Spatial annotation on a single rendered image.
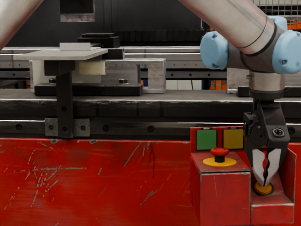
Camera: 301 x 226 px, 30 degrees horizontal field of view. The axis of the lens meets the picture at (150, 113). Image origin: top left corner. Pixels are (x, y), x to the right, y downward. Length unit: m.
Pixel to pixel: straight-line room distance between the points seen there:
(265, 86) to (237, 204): 0.25
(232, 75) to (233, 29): 0.63
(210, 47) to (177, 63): 0.75
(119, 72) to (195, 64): 0.33
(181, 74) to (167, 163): 0.43
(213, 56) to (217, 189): 0.28
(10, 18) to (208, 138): 0.60
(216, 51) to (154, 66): 0.52
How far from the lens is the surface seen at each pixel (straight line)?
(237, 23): 0.94
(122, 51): 1.60
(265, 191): 1.26
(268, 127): 1.15
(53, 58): 1.37
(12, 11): 0.88
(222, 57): 1.08
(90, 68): 1.61
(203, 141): 1.30
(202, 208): 1.18
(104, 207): 1.57
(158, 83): 1.58
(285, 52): 0.98
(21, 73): 1.96
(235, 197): 1.18
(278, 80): 1.18
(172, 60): 1.84
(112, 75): 1.60
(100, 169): 1.54
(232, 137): 1.31
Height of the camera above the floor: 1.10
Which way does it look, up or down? 10 degrees down
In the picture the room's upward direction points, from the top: 1 degrees counter-clockwise
